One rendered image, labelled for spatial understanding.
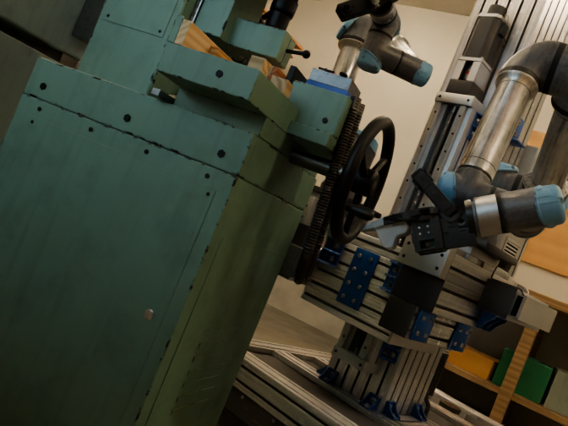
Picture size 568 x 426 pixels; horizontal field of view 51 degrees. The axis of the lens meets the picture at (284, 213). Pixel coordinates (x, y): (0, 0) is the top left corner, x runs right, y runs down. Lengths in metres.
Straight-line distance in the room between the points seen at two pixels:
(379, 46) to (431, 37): 3.30
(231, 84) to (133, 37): 0.45
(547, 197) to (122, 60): 0.97
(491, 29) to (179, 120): 1.18
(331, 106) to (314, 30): 4.26
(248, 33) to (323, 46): 3.98
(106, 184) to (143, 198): 0.09
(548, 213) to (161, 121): 0.75
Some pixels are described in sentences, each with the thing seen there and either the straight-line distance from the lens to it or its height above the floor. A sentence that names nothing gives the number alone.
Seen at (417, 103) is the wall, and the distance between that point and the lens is 4.92.
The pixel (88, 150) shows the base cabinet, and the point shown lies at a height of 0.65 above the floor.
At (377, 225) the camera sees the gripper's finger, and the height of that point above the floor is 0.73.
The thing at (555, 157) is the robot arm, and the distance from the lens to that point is 1.62.
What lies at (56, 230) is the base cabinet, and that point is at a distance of 1.35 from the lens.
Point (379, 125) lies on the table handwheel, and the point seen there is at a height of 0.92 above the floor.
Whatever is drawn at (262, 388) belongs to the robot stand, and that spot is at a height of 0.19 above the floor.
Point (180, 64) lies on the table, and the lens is 1.19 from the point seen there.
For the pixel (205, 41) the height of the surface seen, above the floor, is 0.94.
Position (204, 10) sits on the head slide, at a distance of 1.49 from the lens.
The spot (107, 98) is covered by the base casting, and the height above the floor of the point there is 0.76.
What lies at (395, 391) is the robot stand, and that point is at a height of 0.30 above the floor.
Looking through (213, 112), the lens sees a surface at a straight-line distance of 1.23.
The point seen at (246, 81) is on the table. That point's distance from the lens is 1.11.
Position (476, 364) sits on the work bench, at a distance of 3.99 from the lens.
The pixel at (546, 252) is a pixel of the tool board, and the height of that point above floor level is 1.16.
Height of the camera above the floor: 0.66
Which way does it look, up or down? 1 degrees up
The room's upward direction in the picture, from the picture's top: 22 degrees clockwise
